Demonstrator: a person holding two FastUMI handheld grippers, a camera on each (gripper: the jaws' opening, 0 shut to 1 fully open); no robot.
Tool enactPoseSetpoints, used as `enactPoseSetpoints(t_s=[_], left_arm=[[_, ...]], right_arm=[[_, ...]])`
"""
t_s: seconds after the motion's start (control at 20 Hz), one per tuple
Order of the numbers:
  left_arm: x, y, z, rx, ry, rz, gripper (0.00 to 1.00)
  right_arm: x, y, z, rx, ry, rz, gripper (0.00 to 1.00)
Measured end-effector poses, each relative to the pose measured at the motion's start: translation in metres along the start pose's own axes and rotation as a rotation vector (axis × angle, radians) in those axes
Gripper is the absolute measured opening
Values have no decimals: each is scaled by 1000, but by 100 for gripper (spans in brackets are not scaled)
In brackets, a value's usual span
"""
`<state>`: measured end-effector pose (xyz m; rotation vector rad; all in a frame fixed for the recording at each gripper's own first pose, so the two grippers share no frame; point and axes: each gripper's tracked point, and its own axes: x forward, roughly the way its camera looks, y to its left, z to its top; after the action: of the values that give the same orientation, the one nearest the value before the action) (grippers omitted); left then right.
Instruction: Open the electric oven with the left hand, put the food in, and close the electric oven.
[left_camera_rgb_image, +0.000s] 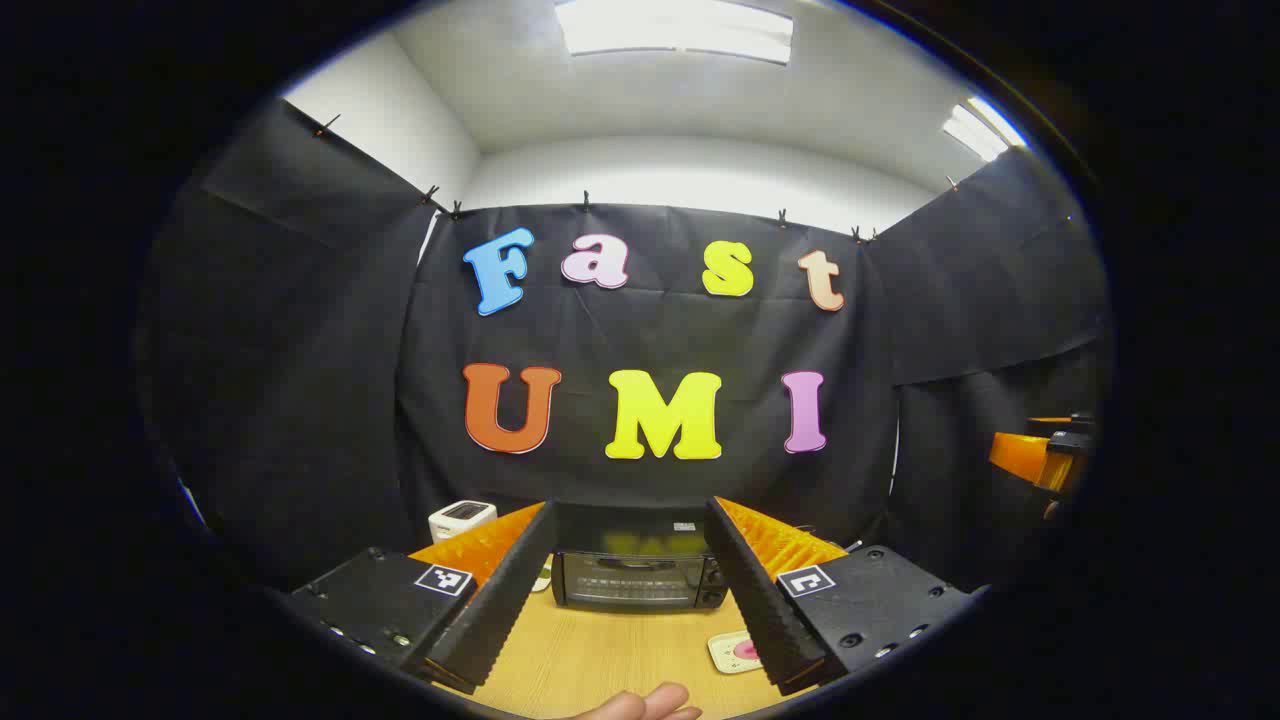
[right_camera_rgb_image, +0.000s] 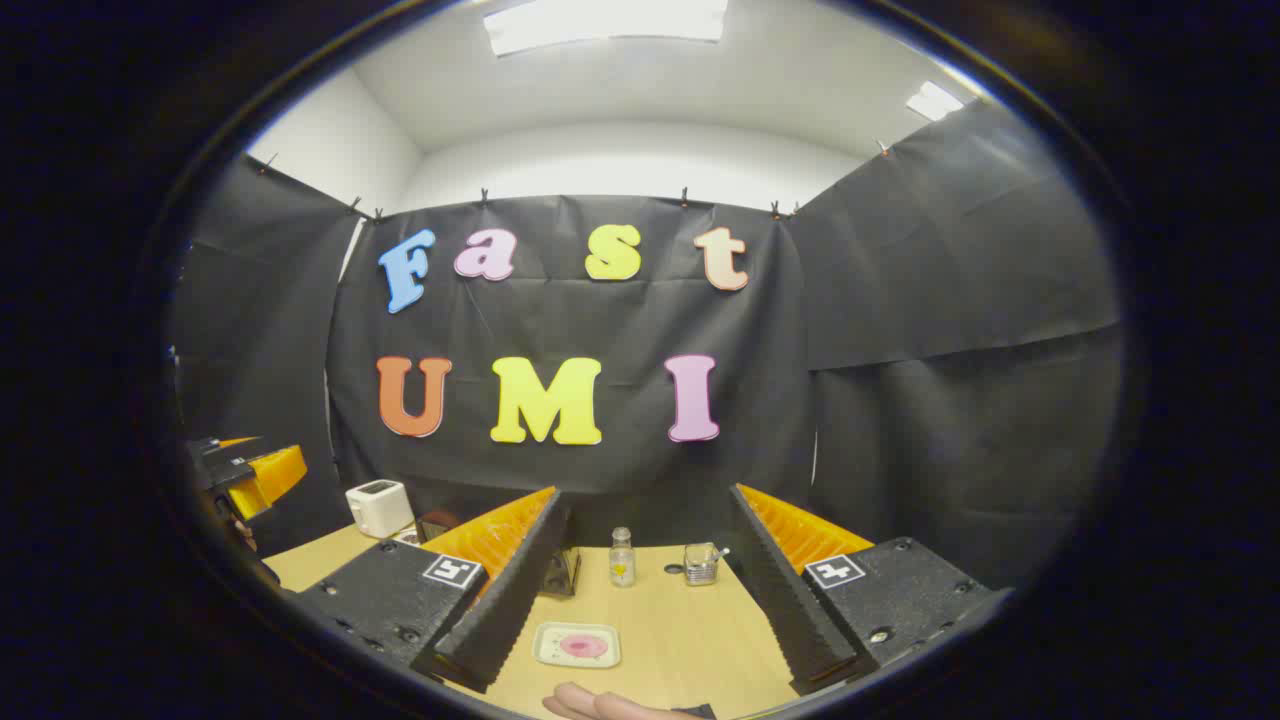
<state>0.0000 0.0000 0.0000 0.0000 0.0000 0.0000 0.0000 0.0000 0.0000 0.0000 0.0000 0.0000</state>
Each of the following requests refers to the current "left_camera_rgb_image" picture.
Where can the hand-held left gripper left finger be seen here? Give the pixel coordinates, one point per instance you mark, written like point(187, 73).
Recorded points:
point(510, 590)

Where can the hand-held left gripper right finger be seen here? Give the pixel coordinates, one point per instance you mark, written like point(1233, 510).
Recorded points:
point(760, 600)

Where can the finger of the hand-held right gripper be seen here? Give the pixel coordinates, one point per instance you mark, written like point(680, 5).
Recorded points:
point(1030, 450)

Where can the pink round meat slice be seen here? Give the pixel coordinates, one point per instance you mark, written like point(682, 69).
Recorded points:
point(746, 651)

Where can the white square plate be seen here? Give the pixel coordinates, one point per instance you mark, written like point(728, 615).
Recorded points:
point(722, 650)

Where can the black electric oven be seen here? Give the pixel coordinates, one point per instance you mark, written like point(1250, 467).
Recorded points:
point(635, 585)

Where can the white divided seasoning dish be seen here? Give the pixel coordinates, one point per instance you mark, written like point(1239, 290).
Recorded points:
point(543, 577)

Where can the white toaster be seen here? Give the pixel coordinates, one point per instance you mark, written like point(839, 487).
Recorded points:
point(460, 520)

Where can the black backdrop cloth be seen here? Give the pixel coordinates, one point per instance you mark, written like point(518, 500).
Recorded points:
point(300, 350)

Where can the small ceiling light panel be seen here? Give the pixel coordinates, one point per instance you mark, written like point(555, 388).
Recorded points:
point(985, 128)

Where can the large ceiling light panel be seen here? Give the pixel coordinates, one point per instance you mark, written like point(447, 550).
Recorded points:
point(675, 30)

